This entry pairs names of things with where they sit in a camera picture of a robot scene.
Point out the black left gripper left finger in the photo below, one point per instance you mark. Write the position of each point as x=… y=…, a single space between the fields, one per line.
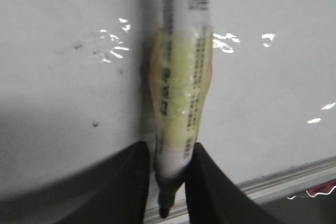
x=114 y=190

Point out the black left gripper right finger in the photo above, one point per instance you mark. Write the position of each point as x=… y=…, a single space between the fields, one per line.
x=212 y=197

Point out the white taped whiteboard marker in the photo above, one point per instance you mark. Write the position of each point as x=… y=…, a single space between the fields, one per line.
x=180 y=72

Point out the white whiteboard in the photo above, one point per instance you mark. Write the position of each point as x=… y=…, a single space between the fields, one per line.
x=73 y=77

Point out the pink eraser strip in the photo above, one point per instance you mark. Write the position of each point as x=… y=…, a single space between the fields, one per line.
x=324 y=189

